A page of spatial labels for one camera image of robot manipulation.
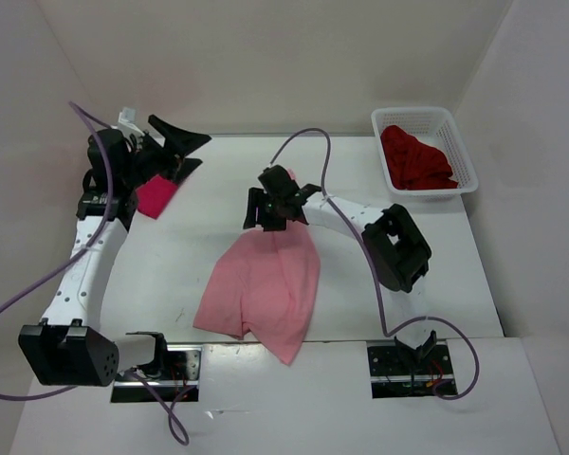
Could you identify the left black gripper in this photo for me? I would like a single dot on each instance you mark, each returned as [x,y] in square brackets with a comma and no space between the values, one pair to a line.
[177,141]

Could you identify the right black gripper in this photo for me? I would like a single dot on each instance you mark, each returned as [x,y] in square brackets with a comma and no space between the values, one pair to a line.
[255,200]

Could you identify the magenta red t shirt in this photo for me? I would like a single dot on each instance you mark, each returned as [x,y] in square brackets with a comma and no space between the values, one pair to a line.
[155,195]

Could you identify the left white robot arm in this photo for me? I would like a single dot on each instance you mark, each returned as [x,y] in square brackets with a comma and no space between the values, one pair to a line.
[66,347]

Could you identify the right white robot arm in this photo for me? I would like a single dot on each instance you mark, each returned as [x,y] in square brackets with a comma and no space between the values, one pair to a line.
[396,251]

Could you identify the light pink t shirt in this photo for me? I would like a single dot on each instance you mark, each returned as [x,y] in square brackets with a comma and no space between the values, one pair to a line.
[265,284]

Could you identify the dark red t shirt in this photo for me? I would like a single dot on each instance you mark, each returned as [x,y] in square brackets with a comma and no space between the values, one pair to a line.
[413,165]

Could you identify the white plastic basket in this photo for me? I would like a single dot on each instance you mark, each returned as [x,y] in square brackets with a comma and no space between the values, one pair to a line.
[434,126]

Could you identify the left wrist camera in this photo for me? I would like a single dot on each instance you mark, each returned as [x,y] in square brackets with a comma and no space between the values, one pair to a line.
[127,122]

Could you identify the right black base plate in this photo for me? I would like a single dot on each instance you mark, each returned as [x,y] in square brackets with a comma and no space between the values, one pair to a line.
[390,378]

